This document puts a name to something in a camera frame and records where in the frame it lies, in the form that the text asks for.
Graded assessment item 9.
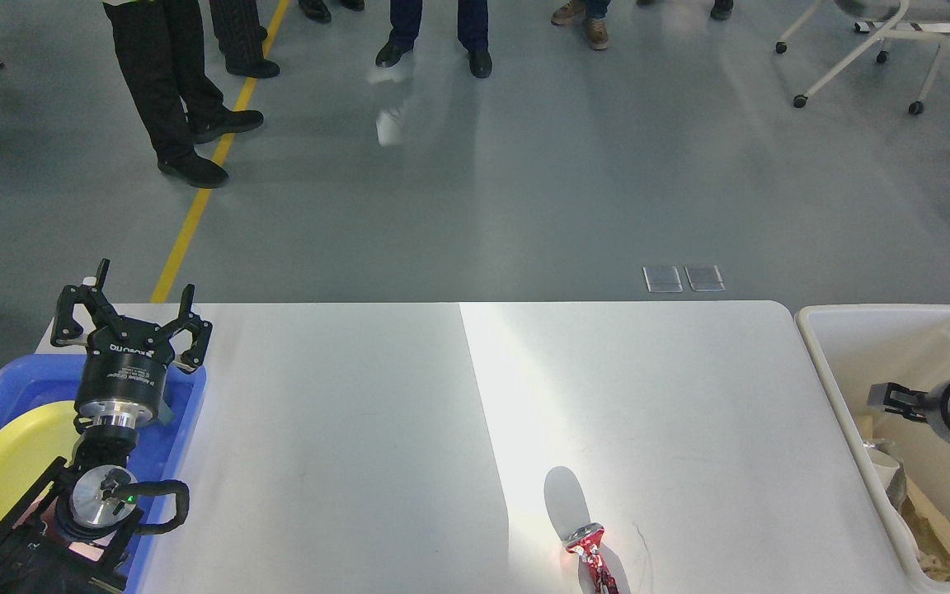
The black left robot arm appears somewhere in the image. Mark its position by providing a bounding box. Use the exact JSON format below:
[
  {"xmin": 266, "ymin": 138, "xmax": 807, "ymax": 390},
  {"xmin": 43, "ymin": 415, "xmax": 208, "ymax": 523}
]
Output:
[{"xmin": 0, "ymin": 259, "xmax": 214, "ymax": 593}]

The grey-blue mug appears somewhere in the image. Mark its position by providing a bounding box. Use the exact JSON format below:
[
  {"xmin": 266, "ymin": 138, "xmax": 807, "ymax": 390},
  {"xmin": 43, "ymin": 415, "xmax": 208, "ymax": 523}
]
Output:
[{"xmin": 156, "ymin": 386, "xmax": 174, "ymax": 427}]

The white plastic bin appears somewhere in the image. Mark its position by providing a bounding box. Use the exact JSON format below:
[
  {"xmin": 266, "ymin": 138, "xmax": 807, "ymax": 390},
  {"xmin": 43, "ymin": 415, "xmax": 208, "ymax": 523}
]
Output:
[{"xmin": 795, "ymin": 304, "xmax": 950, "ymax": 593}]

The brown paper bag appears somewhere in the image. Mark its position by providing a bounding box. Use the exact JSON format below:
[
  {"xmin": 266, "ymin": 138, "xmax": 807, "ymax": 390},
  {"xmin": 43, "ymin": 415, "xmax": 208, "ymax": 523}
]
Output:
[{"xmin": 854, "ymin": 415, "xmax": 950, "ymax": 560}]

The red snack wrapper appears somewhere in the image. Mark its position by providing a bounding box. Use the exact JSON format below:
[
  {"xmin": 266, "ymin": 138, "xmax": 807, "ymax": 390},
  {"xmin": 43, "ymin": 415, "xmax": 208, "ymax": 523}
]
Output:
[{"xmin": 562, "ymin": 522, "xmax": 619, "ymax": 593}]

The floor outlet cover pair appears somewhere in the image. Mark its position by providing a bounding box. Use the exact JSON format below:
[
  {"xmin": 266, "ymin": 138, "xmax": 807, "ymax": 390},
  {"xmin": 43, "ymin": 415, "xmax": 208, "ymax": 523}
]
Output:
[{"xmin": 642, "ymin": 266, "xmax": 727, "ymax": 294}]

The brown paper ball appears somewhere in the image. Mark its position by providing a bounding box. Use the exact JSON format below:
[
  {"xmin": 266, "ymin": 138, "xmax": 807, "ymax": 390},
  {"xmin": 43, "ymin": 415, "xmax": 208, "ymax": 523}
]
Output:
[{"xmin": 905, "ymin": 530, "xmax": 950, "ymax": 582}]

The white paper cup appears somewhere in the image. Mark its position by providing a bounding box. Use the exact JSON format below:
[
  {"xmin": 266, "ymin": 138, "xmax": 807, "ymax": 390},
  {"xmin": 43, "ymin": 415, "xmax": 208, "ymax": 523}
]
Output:
[{"xmin": 867, "ymin": 448, "xmax": 907, "ymax": 499}]

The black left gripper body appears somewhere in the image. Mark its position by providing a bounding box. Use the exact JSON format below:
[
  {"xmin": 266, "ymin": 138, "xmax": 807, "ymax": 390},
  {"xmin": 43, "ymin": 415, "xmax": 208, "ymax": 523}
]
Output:
[{"xmin": 74, "ymin": 334, "xmax": 175, "ymax": 426}]

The yellow plastic plate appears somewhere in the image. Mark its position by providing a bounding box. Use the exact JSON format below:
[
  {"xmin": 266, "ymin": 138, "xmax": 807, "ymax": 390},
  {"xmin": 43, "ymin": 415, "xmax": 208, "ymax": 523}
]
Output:
[{"xmin": 0, "ymin": 401, "xmax": 79, "ymax": 520}]

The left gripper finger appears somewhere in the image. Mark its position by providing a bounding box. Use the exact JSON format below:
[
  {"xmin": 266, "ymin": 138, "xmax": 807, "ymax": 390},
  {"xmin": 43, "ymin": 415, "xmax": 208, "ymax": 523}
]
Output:
[
  {"xmin": 145, "ymin": 285, "xmax": 214, "ymax": 375},
  {"xmin": 49, "ymin": 259, "xmax": 125, "ymax": 351}
]

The white rolling chair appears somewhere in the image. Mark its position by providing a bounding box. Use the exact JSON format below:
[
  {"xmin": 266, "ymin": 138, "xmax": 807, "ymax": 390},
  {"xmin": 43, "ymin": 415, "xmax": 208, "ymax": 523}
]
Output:
[{"xmin": 792, "ymin": 1, "xmax": 950, "ymax": 116}]

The pink ribbed mug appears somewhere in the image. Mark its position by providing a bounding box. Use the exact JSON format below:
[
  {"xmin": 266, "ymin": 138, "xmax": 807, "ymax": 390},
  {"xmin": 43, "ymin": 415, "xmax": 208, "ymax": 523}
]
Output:
[{"xmin": 12, "ymin": 499, "xmax": 103, "ymax": 561}]

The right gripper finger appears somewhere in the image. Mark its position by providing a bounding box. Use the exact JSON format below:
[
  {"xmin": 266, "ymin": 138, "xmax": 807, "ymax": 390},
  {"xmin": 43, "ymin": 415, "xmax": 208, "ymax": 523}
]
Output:
[{"xmin": 868, "ymin": 381, "xmax": 928, "ymax": 422}]

